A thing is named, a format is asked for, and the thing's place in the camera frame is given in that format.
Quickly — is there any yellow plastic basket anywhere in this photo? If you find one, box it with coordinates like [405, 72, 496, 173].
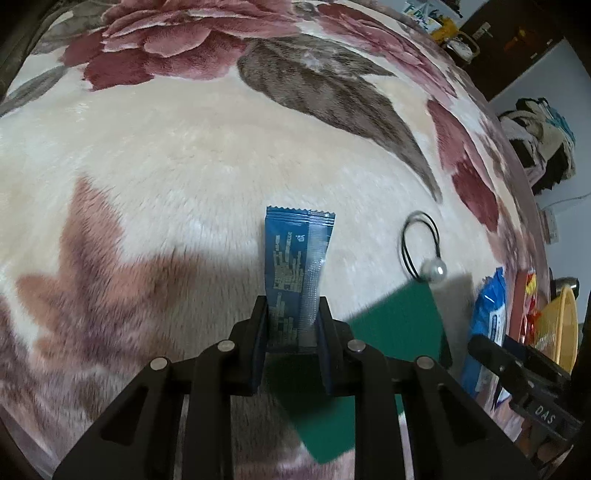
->
[536, 286, 580, 374]

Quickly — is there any green paper sheet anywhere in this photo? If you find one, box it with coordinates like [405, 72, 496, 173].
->
[265, 281, 453, 464]

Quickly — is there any dark wooden door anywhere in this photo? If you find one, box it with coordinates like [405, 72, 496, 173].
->
[462, 0, 591, 102]

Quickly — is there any red snack packet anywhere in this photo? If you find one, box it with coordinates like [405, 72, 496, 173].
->
[522, 272, 543, 342]

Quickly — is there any pile of clothes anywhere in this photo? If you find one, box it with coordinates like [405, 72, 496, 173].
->
[498, 97, 578, 195]

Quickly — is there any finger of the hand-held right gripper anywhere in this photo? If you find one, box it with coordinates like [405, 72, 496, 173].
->
[467, 335, 585, 437]

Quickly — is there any yellow toy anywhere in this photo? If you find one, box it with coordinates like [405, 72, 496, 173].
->
[431, 18, 458, 42]

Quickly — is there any floral plush blanket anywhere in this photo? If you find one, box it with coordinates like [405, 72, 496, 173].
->
[0, 0, 555, 480]

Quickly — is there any metal cup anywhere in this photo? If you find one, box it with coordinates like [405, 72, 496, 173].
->
[551, 276, 580, 296]

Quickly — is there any blue white wet wipes pack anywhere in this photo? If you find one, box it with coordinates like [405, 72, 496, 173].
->
[459, 267, 509, 411]

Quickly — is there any colourful printed bag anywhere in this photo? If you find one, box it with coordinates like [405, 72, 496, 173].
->
[402, 0, 444, 33]

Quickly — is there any white wall socket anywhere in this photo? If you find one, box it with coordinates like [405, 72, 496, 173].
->
[538, 208, 559, 243]

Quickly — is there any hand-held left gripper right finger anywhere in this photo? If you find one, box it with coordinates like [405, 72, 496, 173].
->
[316, 296, 539, 480]

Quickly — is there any black hair tie with pearl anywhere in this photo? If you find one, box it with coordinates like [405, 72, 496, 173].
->
[399, 211, 448, 284]

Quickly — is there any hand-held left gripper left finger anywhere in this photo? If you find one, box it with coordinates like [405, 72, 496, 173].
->
[53, 295, 271, 480]

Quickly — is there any slim blue sachet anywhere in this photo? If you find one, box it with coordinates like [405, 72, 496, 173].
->
[263, 205, 335, 354]

